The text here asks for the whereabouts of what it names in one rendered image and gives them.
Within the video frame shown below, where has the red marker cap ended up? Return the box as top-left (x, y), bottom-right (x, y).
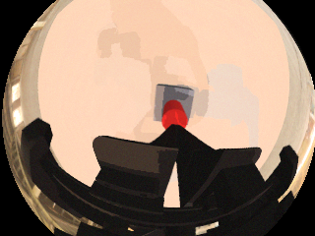
top-left (162, 99), bottom-right (188, 130)

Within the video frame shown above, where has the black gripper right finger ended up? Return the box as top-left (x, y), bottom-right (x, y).
top-left (176, 125), bottom-right (263, 207)

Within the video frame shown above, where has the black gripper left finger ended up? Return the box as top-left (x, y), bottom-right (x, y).
top-left (92, 123), bottom-right (178, 197)

